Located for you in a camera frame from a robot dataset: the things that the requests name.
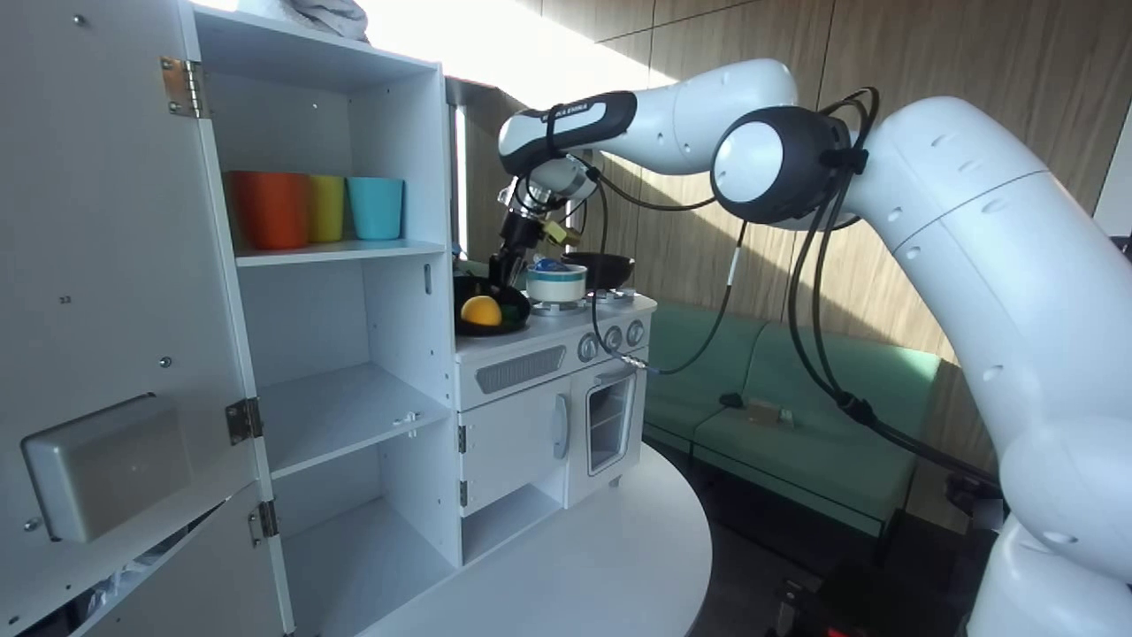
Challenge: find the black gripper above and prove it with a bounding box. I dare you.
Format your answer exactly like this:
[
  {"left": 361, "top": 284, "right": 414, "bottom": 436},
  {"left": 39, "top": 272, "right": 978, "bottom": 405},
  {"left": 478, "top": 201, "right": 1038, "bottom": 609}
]
[{"left": 493, "top": 214, "right": 550, "bottom": 288}]

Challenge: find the black bowl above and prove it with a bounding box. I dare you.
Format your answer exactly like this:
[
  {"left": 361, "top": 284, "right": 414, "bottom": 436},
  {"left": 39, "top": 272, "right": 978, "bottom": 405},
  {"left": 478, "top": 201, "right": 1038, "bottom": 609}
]
[
  {"left": 452, "top": 278, "right": 531, "bottom": 337},
  {"left": 565, "top": 251, "right": 635, "bottom": 292}
]

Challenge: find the yellow toy ball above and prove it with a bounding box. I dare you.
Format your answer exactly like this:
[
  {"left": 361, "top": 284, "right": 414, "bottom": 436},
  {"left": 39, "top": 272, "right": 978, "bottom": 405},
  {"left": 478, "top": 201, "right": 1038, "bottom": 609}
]
[{"left": 461, "top": 293, "right": 504, "bottom": 330}]

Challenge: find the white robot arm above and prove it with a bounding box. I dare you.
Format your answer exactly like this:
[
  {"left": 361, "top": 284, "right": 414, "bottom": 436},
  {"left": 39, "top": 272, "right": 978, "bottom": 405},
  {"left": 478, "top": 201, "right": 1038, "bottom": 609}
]
[{"left": 498, "top": 59, "right": 1132, "bottom": 637}]

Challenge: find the blue cup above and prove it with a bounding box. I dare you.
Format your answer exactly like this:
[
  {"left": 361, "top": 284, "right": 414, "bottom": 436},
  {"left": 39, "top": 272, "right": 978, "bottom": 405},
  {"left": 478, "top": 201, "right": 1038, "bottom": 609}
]
[{"left": 347, "top": 177, "right": 404, "bottom": 242}]

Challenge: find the white toy kitchen stove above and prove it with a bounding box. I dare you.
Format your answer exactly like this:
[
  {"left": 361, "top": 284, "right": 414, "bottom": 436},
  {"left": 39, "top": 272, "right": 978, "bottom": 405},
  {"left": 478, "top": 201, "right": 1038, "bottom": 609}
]
[{"left": 458, "top": 292, "right": 655, "bottom": 563}]

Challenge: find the yellow-green cup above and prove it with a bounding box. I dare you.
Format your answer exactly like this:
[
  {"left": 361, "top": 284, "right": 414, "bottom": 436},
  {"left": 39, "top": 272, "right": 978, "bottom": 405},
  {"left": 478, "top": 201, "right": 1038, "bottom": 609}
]
[{"left": 311, "top": 174, "right": 342, "bottom": 246}]

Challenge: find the orange cup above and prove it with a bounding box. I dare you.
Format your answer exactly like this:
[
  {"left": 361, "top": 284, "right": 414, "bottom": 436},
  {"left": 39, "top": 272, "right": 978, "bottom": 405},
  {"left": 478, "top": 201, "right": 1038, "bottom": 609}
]
[{"left": 227, "top": 170, "right": 311, "bottom": 251}]

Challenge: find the green sofa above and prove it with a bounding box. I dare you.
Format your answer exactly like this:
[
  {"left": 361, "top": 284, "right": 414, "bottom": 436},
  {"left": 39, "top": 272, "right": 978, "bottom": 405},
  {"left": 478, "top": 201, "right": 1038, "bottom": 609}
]
[{"left": 643, "top": 308, "right": 914, "bottom": 538}]

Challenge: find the round white table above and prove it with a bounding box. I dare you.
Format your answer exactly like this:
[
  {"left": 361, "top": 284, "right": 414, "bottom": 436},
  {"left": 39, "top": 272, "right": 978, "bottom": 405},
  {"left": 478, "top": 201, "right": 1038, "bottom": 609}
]
[{"left": 366, "top": 445, "right": 715, "bottom": 637}]

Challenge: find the white cabinet door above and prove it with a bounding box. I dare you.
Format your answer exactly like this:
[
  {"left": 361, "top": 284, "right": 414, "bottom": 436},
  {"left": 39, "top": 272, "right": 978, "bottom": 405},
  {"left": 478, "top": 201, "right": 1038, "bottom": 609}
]
[{"left": 0, "top": 0, "right": 283, "bottom": 637}]

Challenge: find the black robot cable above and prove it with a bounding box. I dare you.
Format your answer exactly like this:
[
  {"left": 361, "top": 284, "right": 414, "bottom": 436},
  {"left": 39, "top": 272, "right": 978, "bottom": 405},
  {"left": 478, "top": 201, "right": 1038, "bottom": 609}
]
[{"left": 581, "top": 82, "right": 1005, "bottom": 489}]

